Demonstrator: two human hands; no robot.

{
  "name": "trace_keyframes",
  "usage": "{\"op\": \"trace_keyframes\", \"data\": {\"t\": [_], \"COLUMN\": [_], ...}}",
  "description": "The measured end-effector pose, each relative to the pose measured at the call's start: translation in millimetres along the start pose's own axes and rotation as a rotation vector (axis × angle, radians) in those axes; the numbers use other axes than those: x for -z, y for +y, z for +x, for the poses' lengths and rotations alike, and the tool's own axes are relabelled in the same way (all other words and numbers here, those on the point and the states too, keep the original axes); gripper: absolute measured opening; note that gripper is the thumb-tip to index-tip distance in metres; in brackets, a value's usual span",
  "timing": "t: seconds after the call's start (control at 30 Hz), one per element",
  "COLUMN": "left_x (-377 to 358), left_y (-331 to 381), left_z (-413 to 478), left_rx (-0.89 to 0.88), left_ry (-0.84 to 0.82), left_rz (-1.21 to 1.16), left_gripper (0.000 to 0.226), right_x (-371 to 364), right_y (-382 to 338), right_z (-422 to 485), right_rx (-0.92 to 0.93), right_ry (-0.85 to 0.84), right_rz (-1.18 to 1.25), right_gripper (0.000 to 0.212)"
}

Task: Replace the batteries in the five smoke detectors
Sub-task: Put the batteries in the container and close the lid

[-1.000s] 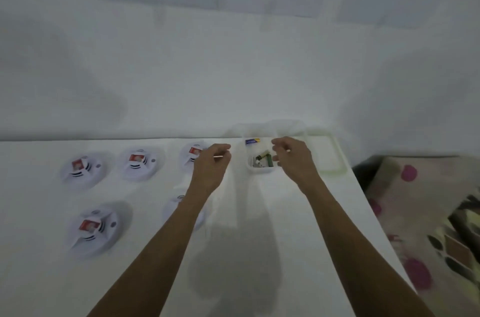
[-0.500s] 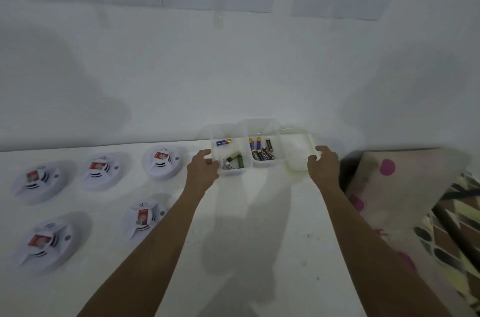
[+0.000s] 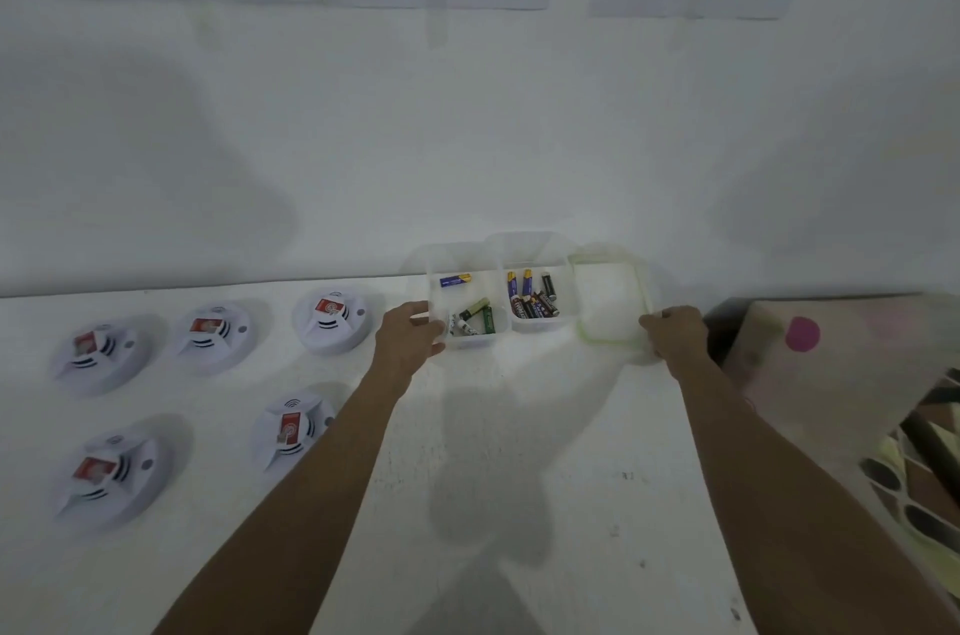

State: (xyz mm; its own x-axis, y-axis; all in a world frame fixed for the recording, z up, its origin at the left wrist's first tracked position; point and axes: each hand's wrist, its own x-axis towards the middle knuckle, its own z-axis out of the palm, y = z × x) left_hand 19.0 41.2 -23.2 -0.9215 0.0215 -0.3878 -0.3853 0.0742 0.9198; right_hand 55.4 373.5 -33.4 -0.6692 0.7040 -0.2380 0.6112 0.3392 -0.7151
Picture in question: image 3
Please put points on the person's right hand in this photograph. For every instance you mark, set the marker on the person's right hand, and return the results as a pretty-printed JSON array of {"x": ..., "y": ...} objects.
[{"x": 679, "y": 338}]

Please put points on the person's left hand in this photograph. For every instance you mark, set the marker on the person's left hand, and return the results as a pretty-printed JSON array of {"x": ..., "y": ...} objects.
[{"x": 405, "y": 349}]

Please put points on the pile of assorted batteries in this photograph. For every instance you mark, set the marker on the pile of assorted batteries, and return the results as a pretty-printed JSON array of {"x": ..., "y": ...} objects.
[{"x": 472, "y": 319}]

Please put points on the clear lid with green rim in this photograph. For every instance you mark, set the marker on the clear lid with green rim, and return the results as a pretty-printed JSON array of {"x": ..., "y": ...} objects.
[{"x": 607, "y": 297}]

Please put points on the clear plastic container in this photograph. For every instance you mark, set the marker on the clear plastic container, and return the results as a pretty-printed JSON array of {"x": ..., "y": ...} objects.
[
  {"x": 525, "y": 248},
  {"x": 442, "y": 259}
]

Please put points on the blue and yellow battery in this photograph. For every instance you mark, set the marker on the blue and yellow battery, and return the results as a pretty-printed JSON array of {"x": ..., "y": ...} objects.
[
  {"x": 511, "y": 284},
  {"x": 527, "y": 282}
]

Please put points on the person's left forearm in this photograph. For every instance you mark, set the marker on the person's left forearm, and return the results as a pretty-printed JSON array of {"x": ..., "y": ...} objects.
[{"x": 277, "y": 514}]

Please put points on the person's right forearm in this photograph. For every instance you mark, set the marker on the person's right forearm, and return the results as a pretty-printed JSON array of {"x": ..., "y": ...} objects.
[{"x": 795, "y": 507}]

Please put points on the cream fabric with pink dots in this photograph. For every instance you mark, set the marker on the cream fabric with pink dots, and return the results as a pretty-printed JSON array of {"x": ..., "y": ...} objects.
[{"x": 832, "y": 387}]

